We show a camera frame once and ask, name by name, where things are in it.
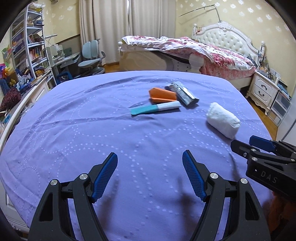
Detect white bundle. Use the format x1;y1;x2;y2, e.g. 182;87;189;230
206;102;241;140

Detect plastic drawer unit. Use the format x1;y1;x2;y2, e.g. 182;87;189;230
267;90;291;127

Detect white nightstand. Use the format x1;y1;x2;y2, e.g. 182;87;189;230
246;71;279;115

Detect grey printed wrapper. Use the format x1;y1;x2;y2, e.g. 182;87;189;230
166;81;199;107

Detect floral pink quilt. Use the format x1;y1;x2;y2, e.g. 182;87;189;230
121;36;256;80

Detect purple bed sheet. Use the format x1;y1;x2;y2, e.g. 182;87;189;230
1;71;270;240

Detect white bed with headboard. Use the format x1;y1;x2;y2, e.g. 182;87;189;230
118;22;259;89

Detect orange folded paper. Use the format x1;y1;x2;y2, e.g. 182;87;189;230
149;87;177;103

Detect maroon fluffy item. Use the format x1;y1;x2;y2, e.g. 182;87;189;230
1;87;22;111

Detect study desk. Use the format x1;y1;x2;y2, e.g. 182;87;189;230
46;44;81;83

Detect green desk chair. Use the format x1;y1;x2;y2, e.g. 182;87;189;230
78;39;106;77

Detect white bookshelf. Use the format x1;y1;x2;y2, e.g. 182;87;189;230
10;3;56;88

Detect beige curtains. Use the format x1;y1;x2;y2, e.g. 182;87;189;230
79;0;176;63

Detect white bed side rail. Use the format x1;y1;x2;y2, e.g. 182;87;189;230
1;77;49;152

